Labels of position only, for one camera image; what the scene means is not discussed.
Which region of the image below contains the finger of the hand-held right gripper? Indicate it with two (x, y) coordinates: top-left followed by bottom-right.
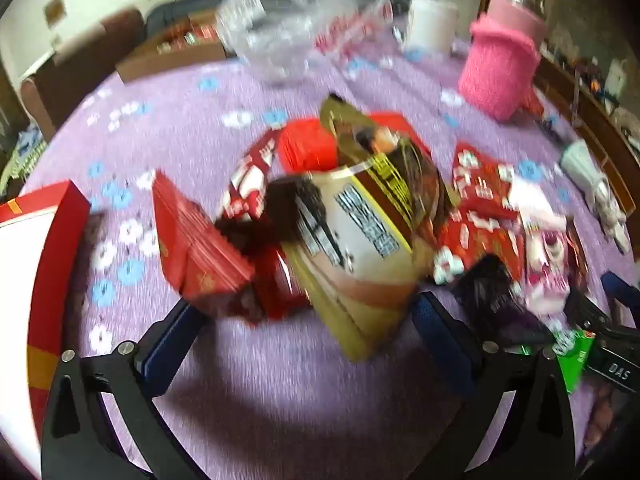
(562, 287), (615, 342)
(600, 271), (640, 312)

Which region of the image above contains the glass jar with pink sleeve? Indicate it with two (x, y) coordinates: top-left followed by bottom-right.
(487, 0), (548, 46)

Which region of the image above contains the red white-flowered snack packet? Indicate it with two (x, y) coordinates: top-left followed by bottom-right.
(450, 142), (521, 216)
(432, 210), (526, 283)

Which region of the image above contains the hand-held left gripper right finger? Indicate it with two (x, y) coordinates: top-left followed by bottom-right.
(407, 290), (576, 480)

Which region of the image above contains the cardboard box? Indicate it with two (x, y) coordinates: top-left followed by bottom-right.
(116, 15), (241, 83)

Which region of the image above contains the white cup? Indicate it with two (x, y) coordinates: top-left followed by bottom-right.
(404, 0), (460, 53)

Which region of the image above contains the pink knitted pouch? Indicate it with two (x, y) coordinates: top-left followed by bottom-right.
(457, 15), (541, 121)

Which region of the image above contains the green snack packet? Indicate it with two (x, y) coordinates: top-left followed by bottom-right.
(550, 327), (596, 408)

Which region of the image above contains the person's right hand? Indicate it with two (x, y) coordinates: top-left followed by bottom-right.
(582, 385), (618, 453)

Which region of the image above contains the pile of mixed snack packets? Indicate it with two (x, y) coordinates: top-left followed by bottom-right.
(157, 22), (221, 53)

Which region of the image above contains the red patterned snack packet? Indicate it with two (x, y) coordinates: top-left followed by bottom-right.
(150, 169), (256, 311)

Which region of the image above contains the dark brown snack packet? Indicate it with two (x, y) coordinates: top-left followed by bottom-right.
(215, 175), (326, 258)

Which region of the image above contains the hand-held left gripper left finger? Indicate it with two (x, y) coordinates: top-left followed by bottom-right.
(40, 300), (216, 480)

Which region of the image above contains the dark purple snack packet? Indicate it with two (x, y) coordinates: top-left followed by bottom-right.
(450, 255), (556, 346)

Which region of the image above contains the clear plastic bag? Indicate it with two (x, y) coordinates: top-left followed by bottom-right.
(217, 0), (396, 86)

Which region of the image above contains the red foil snack packet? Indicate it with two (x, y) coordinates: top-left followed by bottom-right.
(235, 245), (311, 323)

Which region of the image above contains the small red packet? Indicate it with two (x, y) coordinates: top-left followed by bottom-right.
(520, 87), (546, 118)

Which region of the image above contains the brown armchair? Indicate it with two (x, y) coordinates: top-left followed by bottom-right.
(20, 7), (148, 131)

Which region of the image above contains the gold snack bag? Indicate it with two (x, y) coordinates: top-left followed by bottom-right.
(270, 92), (458, 363)

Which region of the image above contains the black sofa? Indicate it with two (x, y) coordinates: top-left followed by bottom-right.
(145, 0), (416, 41)

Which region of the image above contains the red and white tray box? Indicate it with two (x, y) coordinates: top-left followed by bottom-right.
(0, 180), (93, 480)

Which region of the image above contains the yellow wall sign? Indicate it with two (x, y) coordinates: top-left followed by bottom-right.
(44, 0), (68, 26)

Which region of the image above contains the pink and white snack packet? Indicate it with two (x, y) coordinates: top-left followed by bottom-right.
(505, 175), (568, 231)
(520, 215), (576, 311)

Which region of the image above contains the white crumpled cloth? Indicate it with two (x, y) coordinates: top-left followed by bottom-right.
(560, 140), (631, 253)

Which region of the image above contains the wooden side shelf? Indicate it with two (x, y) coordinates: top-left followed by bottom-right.
(537, 45), (640, 211)

